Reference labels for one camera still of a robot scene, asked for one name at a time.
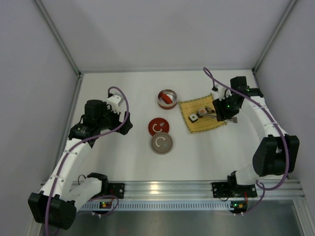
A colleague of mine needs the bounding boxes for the orange sushi roll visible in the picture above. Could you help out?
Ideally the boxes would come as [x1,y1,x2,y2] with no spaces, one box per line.
[197,109,207,118]

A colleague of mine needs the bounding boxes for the green sushi roll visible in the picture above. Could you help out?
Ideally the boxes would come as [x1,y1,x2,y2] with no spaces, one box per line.
[189,114,199,123]

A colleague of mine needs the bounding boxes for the red steel lunch box bowl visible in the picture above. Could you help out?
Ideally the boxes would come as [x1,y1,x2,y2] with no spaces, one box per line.
[157,89,178,110]

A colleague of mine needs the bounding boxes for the red sausage toy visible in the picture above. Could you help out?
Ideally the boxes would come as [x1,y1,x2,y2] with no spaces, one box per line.
[160,93,173,104]

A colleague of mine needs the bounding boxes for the taupe round lid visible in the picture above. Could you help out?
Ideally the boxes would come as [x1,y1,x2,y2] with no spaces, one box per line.
[150,132,174,155]

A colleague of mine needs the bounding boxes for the steel tongs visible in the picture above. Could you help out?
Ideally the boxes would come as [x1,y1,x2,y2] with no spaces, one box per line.
[203,106,238,123]

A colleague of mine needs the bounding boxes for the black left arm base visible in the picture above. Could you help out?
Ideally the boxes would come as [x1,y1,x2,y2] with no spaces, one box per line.
[92,182,125,199]

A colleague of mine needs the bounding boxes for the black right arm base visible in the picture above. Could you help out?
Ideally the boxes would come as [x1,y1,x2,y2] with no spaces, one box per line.
[211,182,257,199]

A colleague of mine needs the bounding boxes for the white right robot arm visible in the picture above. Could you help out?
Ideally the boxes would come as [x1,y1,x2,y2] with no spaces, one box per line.
[212,76,300,186]

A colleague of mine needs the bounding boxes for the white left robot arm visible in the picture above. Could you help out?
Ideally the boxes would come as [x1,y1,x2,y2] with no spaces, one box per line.
[28,94,132,230]

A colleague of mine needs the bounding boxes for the bamboo sushi mat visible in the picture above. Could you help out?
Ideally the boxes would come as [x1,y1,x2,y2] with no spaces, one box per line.
[178,93,227,134]

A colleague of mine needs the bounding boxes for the red round lid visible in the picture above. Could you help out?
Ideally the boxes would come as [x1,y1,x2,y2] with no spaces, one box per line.
[148,118,170,136]

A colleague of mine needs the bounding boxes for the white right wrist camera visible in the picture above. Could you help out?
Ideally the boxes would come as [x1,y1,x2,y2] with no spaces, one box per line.
[215,86,231,100]

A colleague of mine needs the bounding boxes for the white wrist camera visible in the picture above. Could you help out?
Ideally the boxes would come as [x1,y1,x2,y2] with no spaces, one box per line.
[215,86,231,100]
[107,94,124,110]

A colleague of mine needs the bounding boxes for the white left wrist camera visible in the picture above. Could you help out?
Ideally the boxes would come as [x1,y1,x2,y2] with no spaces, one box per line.
[107,94,124,110]

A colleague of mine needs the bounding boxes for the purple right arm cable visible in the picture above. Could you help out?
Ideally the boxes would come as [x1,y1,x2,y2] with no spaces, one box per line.
[203,66,289,218]

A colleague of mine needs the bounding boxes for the slotted cable duct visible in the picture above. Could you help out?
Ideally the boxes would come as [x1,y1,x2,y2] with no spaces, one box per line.
[80,200,245,211]

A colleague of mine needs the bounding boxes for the aluminium front rail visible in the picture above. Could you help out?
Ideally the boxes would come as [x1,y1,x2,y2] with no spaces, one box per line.
[110,179,305,201]

